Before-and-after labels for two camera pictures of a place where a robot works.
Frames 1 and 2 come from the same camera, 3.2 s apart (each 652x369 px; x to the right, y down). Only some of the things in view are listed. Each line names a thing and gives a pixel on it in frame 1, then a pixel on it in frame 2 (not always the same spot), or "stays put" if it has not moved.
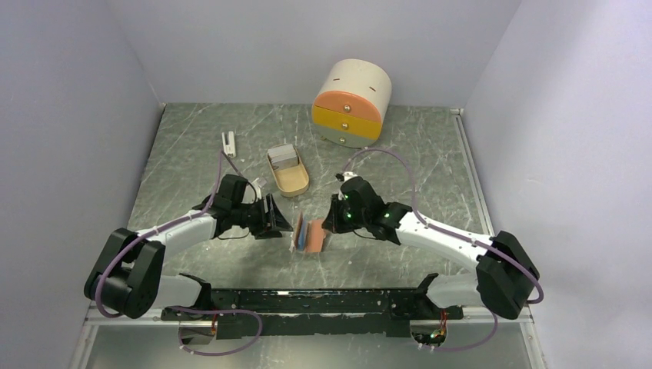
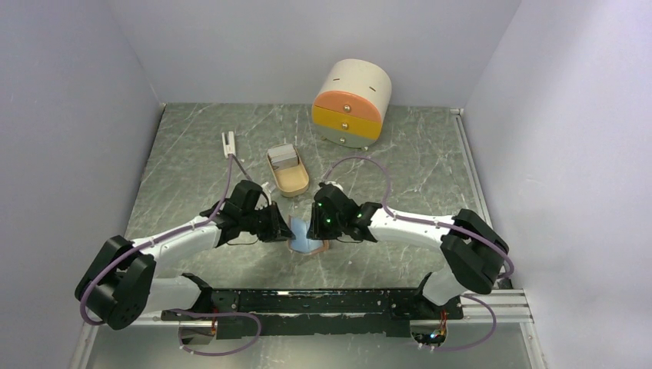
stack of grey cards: x=283 y=156 stays put
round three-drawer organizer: x=352 y=108 stays put
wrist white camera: x=349 y=175 -> x=334 y=184
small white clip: x=230 y=148 stays put
